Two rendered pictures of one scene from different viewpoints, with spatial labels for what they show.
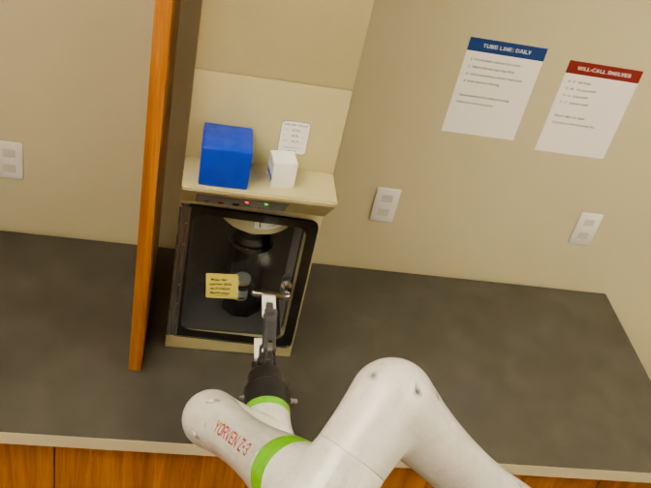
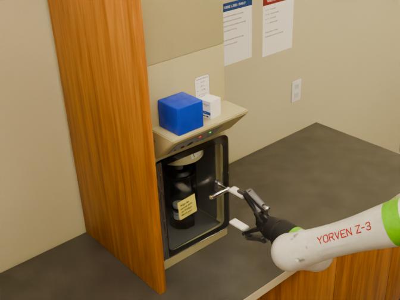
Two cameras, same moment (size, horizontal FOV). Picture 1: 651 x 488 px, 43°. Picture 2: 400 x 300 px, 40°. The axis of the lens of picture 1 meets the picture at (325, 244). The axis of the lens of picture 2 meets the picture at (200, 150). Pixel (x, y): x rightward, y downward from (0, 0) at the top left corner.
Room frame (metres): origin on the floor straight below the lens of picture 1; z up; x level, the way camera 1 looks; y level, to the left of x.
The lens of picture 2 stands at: (0.02, 0.89, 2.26)
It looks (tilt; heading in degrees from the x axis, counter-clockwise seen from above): 28 degrees down; 333
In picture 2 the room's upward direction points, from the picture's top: 2 degrees counter-clockwise
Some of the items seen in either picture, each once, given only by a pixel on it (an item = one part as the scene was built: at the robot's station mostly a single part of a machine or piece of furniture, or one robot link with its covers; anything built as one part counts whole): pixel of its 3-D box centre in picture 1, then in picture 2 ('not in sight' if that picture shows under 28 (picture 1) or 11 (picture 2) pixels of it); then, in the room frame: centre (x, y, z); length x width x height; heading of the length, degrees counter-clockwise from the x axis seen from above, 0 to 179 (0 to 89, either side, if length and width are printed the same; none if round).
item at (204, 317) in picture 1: (240, 281); (196, 197); (1.48, 0.17, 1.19); 0.30 x 0.01 x 0.40; 100
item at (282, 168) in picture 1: (282, 168); (209, 106); (1.45, 0.12, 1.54); 0.05 x 0.05 x 0.06; 20
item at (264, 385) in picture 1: (268, 400); (286, 235); (1.13, 0.04, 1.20); 0.12 x 0.06 x 0.09; 103
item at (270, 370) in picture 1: (265, 373); (268, 225); (1.21, 0.06, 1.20); 0.09 x 0.07 x 0.08; 13
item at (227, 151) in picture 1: (225, 156); (180, 113); (1.42, 0.24, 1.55); 0.10 x 0.10 x 0.09; 13
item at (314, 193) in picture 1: (257, 198); (201, 133); (1.44, 0.16, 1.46); 0.32 x 0.12 x 0.10; 103
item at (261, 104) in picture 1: (248, 200); (169, 150); (1.62, 0.20, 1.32); 0.32 x 0.25 x 0.77; 103
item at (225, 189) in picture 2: (271, 289); (216, 190); (1.47, 0.10, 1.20); 0.10 x 0.05 x 0.03; 100
